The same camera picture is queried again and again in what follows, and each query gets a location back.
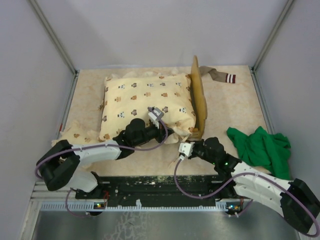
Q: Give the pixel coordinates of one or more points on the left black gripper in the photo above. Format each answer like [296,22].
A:
[161,132]

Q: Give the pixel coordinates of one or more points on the right aluminium frame post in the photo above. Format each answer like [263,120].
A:
[273,34]

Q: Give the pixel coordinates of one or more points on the aluminium frame post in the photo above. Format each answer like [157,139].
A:
[273,34]
[36,8]

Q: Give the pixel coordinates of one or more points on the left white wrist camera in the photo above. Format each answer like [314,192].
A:
[155,116]

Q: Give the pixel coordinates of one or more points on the left aluminium frame post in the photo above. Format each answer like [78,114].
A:
[36,8]

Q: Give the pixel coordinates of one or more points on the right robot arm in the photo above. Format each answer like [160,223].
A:
[291,199]

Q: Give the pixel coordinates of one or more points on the green cloth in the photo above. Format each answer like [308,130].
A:
[261,149]

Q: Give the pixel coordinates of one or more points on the small cream animal pillow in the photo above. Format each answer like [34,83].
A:
[76,134]

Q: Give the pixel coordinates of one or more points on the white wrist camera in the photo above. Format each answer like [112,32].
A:
[185,150]
[155,116]

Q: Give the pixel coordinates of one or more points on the wooden pet bed frame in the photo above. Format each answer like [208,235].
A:
[198,95]

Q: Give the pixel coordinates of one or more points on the cream animal print cushion cover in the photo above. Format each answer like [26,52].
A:
[147,105]

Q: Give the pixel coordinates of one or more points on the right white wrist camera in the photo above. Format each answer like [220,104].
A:
[185,150]

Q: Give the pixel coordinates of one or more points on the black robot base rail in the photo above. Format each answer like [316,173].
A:
[195,193]

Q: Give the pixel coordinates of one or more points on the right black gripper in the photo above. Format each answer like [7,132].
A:
[196,142]

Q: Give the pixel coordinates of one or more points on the brown striped sock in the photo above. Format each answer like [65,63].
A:
[217,76]

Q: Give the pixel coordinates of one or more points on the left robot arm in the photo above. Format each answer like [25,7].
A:
[61,165]

